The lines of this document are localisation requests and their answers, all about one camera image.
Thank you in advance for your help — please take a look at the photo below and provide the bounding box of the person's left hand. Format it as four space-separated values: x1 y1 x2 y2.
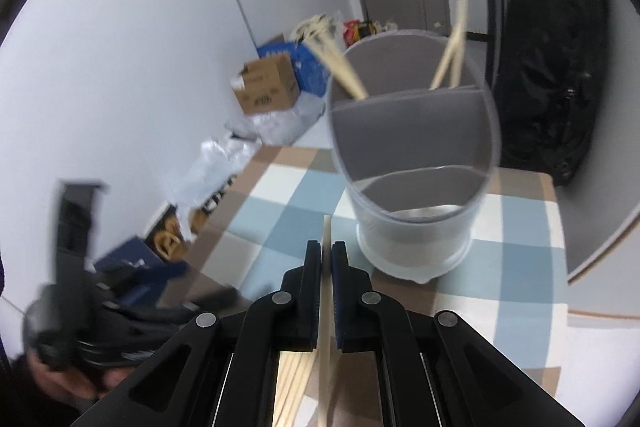
25 342 131 400

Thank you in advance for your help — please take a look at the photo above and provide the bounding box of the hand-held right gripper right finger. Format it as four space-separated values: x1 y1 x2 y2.
331 241 586 427

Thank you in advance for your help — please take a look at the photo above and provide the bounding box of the brown cardboard box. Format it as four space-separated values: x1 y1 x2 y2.
231 54 301 115

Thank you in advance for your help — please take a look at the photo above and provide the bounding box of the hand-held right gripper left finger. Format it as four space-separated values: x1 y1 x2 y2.
70 239 321 427

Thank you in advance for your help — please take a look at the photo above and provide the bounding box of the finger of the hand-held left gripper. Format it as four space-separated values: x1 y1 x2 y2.
145 288 240 325
107 269 191 295

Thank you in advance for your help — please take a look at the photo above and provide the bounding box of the pale wooden chopstick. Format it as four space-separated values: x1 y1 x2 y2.
429 0 469 90
448 2 469 88
312 21 370 100
302 27 362 102
318 216 333 427

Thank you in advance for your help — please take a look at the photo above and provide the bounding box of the pile of chopsticks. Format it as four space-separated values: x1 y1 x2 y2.
272 351 317 427

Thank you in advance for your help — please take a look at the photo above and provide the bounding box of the brown suede shoe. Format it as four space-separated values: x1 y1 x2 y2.
149 214 181 242
159 227 189 260

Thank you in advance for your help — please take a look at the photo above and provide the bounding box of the checked tablecloth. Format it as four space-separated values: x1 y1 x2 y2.
197 146 568 427

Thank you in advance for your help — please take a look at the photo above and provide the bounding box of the clear plastic bag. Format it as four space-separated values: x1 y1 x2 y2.
172 134 261 218

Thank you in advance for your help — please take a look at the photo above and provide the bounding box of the blue cardboard box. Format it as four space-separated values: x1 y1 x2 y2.
257 34 331 95

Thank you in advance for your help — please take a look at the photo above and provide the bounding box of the navy blue shoe box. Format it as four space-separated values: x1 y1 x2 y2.
94 234 171 275

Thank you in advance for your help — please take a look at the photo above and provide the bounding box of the black and white sneaker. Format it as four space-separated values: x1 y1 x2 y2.
197 181 237 218

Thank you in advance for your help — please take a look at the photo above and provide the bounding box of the clear plastic utensil holder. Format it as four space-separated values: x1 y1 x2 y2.
325 29 501 285

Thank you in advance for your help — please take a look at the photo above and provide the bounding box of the white cabinet with wood trim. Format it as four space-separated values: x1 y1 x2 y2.
565 207 640 323

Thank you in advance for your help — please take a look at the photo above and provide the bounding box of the black backpack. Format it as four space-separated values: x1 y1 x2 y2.
495 0 608 188

